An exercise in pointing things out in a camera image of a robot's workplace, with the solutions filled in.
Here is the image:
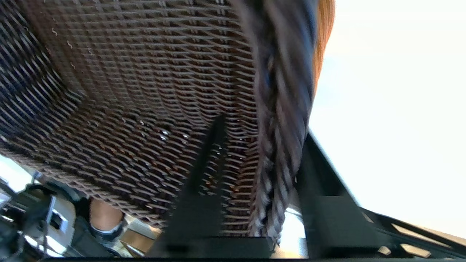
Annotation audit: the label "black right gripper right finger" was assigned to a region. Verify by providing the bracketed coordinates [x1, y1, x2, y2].
[296, 131, 380, 257]

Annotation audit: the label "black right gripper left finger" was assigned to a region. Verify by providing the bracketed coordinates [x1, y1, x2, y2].
[160, 115, 228, 238]

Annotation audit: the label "dark brown wicker basket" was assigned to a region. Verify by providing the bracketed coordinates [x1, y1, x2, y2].
[0, 0, 321, 244]

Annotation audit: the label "orange wicker basket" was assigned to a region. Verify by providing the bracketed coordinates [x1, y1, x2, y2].
[312, 0, 336, 96]

